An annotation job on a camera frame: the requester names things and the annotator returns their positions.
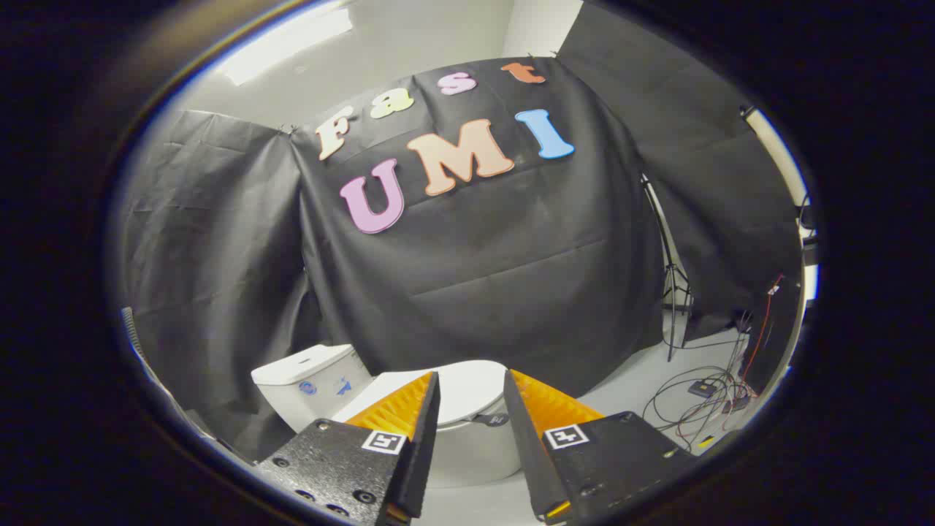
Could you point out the plain black cloth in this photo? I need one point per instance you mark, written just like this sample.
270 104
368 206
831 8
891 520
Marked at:
212 256
701 168

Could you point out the white toilet lid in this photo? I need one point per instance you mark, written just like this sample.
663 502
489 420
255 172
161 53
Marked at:
467 391

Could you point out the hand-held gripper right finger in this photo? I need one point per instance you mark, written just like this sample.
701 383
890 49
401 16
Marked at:
527 453

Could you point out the black backdrop cloth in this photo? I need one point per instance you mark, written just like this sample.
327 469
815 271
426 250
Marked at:
497 256

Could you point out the black light stand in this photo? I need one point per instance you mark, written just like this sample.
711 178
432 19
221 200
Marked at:
669 292

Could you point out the small black box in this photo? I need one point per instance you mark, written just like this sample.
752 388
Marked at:
702 388

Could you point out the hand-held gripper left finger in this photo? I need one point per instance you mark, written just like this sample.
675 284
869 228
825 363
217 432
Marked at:
422 453

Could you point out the white toilet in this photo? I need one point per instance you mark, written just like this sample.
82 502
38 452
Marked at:
314 387

